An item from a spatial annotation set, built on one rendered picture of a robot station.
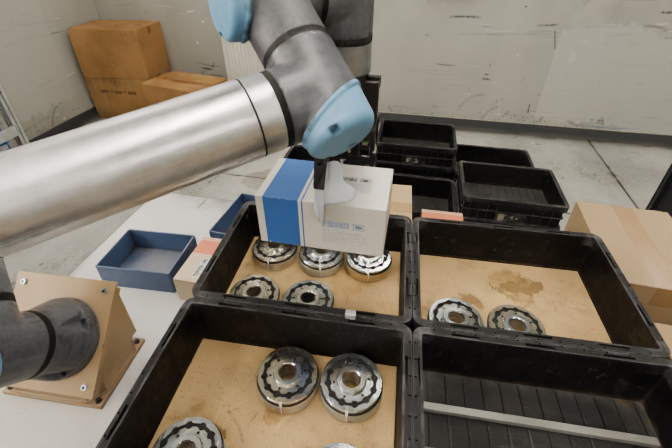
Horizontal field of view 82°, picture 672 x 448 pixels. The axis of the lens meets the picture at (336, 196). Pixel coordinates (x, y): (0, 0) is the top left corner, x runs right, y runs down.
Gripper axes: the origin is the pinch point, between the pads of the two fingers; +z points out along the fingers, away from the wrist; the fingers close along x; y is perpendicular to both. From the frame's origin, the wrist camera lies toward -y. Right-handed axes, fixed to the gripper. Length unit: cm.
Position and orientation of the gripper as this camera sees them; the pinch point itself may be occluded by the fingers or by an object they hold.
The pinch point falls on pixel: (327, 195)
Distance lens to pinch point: 63.1
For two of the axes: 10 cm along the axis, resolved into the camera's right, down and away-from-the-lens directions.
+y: 9.8, 1.2, -1.7
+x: 2.1, -5.6, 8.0
